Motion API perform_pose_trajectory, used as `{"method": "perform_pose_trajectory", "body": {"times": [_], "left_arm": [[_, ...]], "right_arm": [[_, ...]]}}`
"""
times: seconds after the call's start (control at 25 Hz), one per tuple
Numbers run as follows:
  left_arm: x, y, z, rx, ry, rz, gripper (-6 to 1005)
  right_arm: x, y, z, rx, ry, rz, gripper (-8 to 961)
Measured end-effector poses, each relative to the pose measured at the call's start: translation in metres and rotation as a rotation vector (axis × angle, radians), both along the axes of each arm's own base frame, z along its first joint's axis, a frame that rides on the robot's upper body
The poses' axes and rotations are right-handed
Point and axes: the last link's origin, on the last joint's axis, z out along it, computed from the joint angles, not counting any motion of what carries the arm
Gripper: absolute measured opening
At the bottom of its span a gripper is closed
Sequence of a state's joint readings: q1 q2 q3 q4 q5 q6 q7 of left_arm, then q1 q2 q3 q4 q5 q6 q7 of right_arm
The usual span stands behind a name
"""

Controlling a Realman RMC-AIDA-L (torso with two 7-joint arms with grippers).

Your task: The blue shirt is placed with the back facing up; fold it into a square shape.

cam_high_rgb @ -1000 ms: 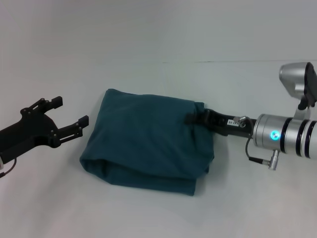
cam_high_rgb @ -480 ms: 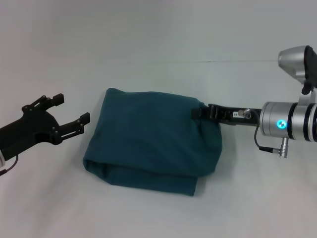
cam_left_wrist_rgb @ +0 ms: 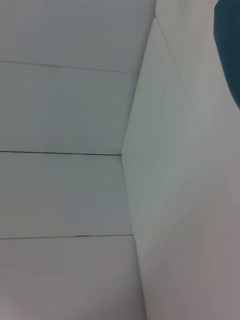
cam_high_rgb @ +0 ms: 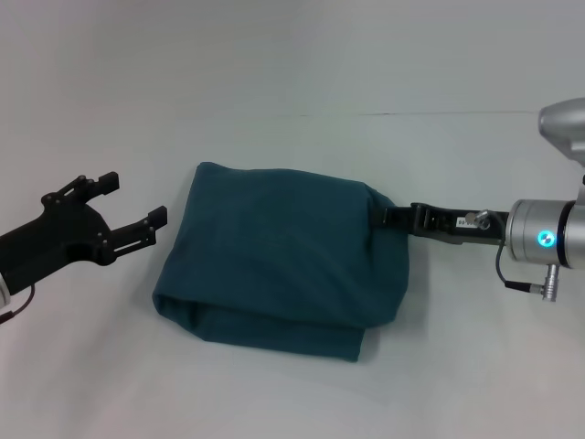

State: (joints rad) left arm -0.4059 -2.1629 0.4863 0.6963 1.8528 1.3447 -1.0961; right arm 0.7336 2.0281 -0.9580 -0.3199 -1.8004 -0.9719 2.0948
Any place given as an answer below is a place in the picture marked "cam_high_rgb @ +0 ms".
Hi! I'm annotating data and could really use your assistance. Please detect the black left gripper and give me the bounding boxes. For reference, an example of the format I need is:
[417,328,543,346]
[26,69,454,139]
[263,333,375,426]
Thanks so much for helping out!
[0,171,168,297]

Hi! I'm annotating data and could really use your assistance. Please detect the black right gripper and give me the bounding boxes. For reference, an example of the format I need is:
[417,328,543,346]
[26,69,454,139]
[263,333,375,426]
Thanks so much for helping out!
[381,201,511,249]

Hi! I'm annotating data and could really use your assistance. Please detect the teal blue shirt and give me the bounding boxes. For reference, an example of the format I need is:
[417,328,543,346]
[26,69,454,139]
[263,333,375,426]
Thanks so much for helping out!
[152,160,411,365]

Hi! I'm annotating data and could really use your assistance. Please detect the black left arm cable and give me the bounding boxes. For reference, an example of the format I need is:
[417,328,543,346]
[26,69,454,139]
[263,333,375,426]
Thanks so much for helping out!
[0,284,36,327]

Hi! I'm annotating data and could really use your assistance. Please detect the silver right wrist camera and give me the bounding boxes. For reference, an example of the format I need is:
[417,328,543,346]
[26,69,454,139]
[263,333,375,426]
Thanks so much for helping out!
[537,95,585,202]

